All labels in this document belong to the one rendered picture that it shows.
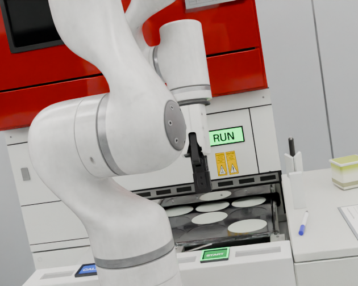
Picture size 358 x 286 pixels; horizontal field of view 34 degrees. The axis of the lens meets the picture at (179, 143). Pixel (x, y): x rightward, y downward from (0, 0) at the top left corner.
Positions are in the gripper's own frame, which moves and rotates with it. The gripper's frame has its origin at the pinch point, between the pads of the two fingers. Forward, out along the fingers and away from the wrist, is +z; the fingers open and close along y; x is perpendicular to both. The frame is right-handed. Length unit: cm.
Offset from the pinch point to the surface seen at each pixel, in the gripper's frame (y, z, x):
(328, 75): -203, -40, 47
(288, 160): -24.2, -1.4, 17.3
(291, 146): -20.7, -4.5, 18.4
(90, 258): -51, 19, -43
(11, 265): -220, 42, -152
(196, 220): -48, 12, -10
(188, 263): -1.7, 15.5, -5.2
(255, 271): 0.7, 18.2, 7.7
